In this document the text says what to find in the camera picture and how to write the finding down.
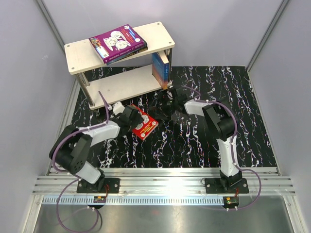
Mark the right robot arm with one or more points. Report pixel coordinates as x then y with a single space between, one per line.
221 124

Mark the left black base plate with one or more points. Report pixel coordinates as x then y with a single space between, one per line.
110 185

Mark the white two-tier wooden shelf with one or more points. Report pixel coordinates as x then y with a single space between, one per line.
103 84

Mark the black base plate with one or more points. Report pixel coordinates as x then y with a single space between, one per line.
214 186
110 185

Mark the blue Jane Eyre book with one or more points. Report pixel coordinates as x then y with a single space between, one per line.
161 68

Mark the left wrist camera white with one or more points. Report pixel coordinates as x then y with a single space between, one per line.
117 106

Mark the black book with circles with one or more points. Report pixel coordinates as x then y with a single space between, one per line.
144 48

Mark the black marble pattern mat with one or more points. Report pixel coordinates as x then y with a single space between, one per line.
184 141

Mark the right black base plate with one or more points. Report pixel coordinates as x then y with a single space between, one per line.
214 186

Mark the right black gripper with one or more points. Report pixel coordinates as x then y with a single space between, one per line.
162 99

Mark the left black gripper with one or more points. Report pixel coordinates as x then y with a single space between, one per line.
138 120

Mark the white slotted cable duct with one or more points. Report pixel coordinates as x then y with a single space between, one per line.
134 200

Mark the purple puzzle book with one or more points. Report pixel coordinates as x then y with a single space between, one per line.
116 42

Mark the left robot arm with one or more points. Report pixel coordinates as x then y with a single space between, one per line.
72 147

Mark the aluminium mounting rail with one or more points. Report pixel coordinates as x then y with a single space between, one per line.
171 181

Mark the red puzzle book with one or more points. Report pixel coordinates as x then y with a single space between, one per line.
144 129

